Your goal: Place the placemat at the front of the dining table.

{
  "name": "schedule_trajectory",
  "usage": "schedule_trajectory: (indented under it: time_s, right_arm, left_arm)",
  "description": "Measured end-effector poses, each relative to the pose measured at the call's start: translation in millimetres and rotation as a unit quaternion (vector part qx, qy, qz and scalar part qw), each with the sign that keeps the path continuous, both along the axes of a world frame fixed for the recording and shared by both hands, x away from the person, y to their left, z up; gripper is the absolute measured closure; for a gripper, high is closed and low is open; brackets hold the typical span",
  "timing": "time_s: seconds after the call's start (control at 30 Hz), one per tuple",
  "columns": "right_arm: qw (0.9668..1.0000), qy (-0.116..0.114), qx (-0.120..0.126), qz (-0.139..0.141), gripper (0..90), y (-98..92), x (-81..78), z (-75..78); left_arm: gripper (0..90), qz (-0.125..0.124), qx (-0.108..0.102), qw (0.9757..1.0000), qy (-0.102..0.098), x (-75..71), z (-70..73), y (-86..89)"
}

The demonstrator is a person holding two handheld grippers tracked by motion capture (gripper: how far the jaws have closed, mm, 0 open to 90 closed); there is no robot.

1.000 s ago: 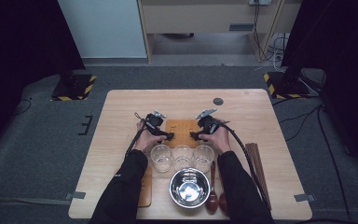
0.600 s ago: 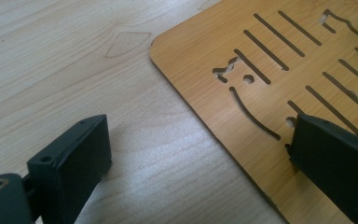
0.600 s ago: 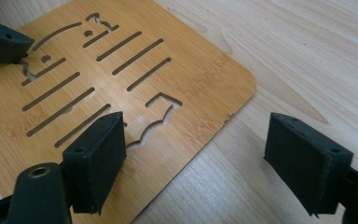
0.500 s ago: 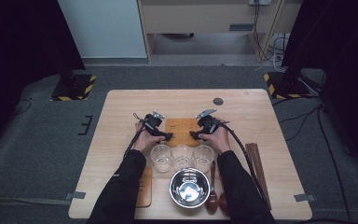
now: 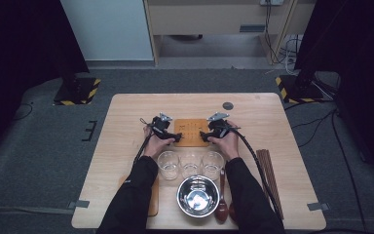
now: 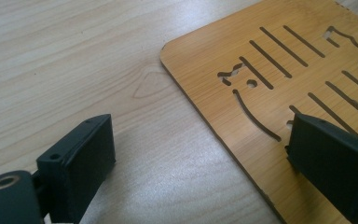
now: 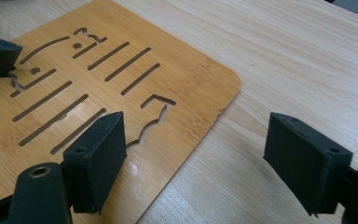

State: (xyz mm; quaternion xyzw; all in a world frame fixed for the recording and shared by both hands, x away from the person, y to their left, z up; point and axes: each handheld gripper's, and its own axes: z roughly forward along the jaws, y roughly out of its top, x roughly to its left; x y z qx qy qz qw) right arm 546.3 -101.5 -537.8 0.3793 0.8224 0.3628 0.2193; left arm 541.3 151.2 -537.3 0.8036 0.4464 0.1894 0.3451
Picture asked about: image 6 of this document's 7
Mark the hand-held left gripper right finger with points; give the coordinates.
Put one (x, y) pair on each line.
(332, 161)

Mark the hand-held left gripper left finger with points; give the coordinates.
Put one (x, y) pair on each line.
(80, 168)

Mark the cut-out wooden coaster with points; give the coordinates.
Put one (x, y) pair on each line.
(217, 46)

